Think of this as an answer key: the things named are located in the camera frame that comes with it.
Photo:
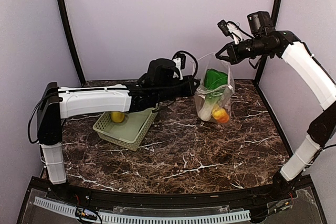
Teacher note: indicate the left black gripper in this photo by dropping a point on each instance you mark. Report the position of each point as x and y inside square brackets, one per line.
[190, 89]

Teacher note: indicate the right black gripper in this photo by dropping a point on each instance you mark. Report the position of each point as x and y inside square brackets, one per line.
[234, 57]

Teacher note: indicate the green bok choy toy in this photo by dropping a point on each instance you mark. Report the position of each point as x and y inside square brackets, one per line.
[213, 91]

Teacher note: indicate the clear zip top bag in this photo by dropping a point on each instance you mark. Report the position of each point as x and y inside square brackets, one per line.
[210, 61]

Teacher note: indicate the green plastic basket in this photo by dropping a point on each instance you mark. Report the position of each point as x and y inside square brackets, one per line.
[130, 132]

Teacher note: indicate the yellow lemon toy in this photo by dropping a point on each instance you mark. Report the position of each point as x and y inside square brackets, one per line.
[218, 114]

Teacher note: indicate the orange yellow mango toy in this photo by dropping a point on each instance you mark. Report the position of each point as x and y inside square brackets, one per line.
[223, 118]

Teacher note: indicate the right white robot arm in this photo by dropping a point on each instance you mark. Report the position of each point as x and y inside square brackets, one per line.
[288, 47]

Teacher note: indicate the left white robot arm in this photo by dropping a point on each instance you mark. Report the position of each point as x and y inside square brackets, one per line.
[60, 103]

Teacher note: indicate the yellow green citrus toy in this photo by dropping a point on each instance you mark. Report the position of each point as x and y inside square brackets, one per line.
[117, 117]

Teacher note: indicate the small circuit board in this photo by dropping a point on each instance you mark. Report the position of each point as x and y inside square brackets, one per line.
[85, 215]

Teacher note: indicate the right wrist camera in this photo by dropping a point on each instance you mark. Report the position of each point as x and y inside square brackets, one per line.
[260, 23]

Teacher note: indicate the left black frame post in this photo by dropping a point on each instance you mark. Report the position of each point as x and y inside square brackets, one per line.
[70, 41]

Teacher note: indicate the black frame post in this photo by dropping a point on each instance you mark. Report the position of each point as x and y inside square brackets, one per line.
[263, 59]
[70, 41]

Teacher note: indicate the right black frame post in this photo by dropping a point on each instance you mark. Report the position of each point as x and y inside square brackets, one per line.
[263, 59]

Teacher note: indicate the black front rail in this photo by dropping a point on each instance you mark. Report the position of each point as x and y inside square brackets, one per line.
[253, 198]

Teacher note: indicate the white slotted cable duct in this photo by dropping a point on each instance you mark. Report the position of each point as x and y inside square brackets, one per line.
[147, 215]

